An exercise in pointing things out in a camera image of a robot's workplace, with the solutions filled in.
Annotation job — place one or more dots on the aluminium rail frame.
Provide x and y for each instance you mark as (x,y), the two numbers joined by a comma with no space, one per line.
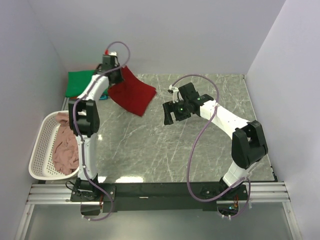
(58,194)

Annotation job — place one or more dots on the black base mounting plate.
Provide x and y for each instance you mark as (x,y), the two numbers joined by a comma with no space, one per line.
(115,197)

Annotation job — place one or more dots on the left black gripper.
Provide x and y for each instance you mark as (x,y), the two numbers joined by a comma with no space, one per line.
(120,79)

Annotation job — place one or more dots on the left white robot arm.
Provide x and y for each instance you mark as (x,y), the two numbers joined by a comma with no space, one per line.
(84,120)

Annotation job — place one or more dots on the green folded t shirt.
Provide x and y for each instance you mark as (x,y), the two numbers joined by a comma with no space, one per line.
(77,82)

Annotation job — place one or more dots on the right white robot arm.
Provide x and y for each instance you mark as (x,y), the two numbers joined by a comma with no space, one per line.
(248,142)

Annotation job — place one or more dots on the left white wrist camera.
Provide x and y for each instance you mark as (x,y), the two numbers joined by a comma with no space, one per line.
(111,53)

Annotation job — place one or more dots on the red t shirt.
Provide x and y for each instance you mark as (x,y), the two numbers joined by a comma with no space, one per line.
(132,94)

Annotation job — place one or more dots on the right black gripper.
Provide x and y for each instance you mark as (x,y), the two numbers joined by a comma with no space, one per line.
(169,107)

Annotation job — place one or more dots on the pink t shirt in basket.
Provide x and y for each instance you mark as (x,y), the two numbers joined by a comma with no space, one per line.
(65,154)

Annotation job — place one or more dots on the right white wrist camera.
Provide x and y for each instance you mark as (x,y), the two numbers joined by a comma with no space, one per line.
(176,95)

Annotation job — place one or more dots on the white plastic laundry basket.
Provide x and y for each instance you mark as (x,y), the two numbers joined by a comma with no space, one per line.
(41,165)

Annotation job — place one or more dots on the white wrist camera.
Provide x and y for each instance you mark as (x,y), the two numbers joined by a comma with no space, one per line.
(176,95)
(111,53)

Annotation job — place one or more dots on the teal folded t shirt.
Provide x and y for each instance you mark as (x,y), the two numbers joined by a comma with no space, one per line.
(103,97)

